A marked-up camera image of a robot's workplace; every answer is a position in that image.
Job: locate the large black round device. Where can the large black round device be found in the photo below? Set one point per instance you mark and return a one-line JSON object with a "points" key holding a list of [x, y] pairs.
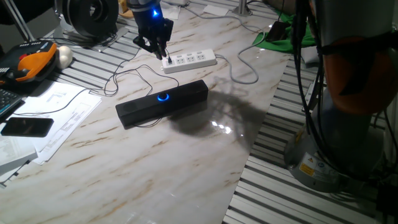
{"points": [[90, 15]]}

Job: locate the green cloth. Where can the green cloth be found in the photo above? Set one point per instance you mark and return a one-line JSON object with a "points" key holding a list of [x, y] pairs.
{"points": [[289, 45]]}

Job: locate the white paper booklet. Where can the white paper booklet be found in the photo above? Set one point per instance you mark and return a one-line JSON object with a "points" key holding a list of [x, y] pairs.
{"points": [[14, 154]]}

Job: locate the black speaker bar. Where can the black speaker bar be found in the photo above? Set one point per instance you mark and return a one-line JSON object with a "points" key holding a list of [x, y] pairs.
{"points": [[140, 109]]}

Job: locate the black USB plug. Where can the black USB plug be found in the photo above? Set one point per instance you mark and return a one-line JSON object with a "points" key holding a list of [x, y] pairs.
{"points": [[169, 60]]}

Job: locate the metal post base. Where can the metal post base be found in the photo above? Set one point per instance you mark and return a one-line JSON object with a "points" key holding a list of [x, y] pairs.
{"points": [[242, 11]]}

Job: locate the white rounded object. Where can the white rounded object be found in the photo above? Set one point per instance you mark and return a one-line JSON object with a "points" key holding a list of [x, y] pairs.
{"points": [[64, 56]]}

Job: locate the person arm in dark sleeve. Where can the person arm in dark sleeve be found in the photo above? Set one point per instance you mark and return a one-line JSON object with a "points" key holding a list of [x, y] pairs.
{"points": [[25, 9]]}

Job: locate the printed paper sheets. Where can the printed paper sheets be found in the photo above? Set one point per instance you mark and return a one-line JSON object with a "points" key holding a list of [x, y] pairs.
{"points": [[62, 121]]}

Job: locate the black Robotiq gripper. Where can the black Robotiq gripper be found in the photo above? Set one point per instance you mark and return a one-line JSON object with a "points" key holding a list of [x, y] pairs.
{"points": [[152, 23]]}

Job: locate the white paper sheet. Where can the white paper sheet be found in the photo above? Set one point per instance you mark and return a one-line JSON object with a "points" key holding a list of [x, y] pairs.
{"points": [[216, 10]]}

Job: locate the yellow object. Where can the yellow object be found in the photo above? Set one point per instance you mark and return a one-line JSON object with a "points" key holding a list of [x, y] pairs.
{"points": [[124, 12]]}

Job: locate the black keyboard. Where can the black keyboard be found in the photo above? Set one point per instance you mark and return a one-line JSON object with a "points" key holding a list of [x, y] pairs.
{"points": [[7, 101]]}

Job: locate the black flat device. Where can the black flat device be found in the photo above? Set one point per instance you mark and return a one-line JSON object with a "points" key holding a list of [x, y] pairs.
{"points": [[276, 31]]}

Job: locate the white power strip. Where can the white power strip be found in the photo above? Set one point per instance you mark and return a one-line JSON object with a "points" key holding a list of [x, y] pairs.
{"points": [[192, 60]]}

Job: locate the orange black teach pendant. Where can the orange black teach pendant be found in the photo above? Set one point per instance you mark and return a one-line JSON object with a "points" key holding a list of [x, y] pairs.
{"points": [[31, 63]]}

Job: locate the black smartphone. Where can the black smartphone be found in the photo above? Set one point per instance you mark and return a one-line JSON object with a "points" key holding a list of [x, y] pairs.
{"points": [[27, 127]]}

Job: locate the slanted metal bar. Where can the slanted metal bar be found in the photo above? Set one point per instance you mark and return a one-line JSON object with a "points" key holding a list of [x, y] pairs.
{"points": [[18, 20]]}

